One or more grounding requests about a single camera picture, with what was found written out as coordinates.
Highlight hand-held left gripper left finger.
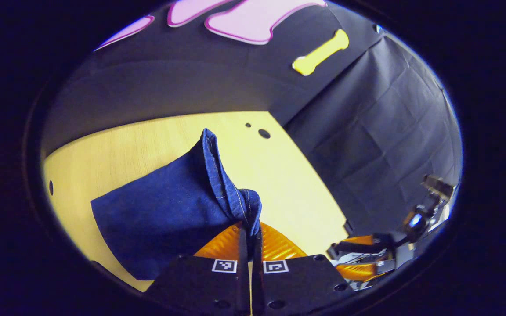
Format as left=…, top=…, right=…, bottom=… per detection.
left=145, top=222, right=251, bottom=316

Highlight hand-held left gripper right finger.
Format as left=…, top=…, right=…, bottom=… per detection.
left=251, top=222, right=354, bottom=316

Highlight blue denim jeans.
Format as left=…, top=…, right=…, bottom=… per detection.
left=90, top=128, right=263, bottom=281

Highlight black backdrop cloth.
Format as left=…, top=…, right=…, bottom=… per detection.
left=42, top=0, right=463, bottom=237

